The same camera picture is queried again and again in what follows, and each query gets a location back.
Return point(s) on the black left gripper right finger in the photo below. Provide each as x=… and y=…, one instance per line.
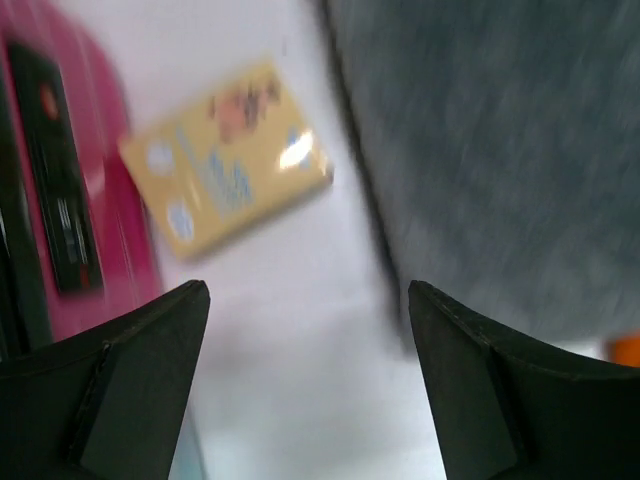
x=508, y=406

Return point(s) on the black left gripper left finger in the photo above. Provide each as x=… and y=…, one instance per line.
x=107, y=403

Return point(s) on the orange black patterned towel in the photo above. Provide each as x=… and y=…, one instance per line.
x=624, y=351

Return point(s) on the pink teal kids suitcase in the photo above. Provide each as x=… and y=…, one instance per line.
x=75, y=247

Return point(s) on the grey quilted cream-frilled blanket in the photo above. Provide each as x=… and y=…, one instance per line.
x=499, y=141

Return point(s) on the yellow tissue pack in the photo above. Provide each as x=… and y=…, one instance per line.
x=226, y=161

